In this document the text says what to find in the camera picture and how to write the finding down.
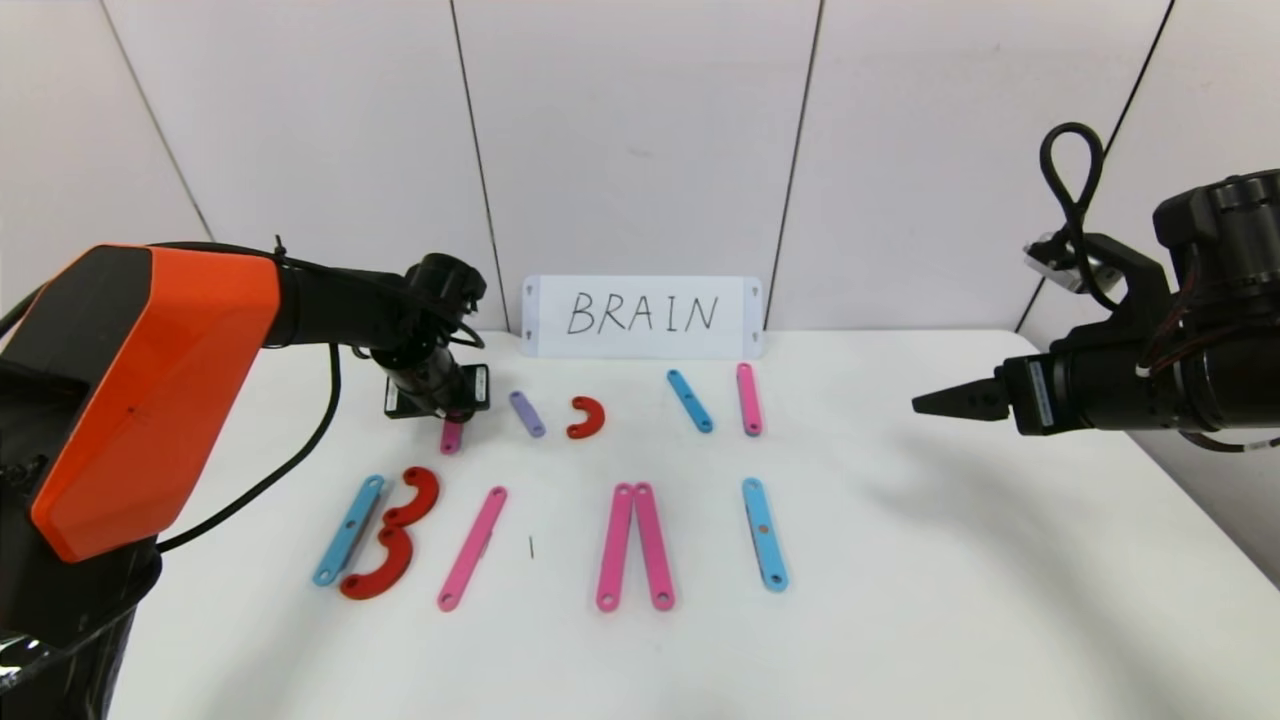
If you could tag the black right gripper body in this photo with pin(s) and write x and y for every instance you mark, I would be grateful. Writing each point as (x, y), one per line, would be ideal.
(1033, 395)

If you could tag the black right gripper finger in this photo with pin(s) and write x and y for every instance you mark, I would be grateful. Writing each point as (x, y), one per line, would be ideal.
(985, 388)
(975, 407)

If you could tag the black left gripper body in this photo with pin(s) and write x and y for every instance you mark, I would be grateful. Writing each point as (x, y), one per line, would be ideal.
(440, 397)

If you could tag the long pink bar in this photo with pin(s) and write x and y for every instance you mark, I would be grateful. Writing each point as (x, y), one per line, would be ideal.
(452, 438)
(472, 548)
(614, 547)
(653, 545)

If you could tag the small red arc piece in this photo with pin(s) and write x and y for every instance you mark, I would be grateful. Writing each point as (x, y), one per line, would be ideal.
(595, 419)

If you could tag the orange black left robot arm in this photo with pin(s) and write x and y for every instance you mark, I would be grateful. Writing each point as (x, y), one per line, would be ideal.
(150, 350)

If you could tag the white BRAIN word card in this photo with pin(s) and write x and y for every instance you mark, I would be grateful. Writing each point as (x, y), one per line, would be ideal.
(640, 345)

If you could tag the short purple bar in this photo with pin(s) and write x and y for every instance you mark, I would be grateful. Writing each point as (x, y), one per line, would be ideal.
(527, 414)

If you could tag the medium red arc piece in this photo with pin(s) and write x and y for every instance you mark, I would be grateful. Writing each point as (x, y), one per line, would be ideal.
(430, 493)

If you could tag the long blue bar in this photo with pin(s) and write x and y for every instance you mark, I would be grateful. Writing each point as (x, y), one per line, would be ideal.
(764, 533)
(348, 530)

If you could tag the large red arc piece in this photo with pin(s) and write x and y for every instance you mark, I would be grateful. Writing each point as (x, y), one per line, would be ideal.
(397, 565)

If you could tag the short blue bar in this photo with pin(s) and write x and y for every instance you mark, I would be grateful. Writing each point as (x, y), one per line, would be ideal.
(690, 401)

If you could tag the short pink bar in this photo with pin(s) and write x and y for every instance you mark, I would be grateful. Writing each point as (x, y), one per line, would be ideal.
(748, 400)

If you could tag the crumpled black plastic wrap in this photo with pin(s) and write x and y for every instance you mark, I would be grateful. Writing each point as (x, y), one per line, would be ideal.
(25, 655)

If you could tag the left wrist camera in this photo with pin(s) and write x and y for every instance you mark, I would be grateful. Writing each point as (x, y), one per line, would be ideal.
(405, 402)

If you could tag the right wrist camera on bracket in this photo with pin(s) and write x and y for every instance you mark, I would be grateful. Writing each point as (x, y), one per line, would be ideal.
(1140, 280)

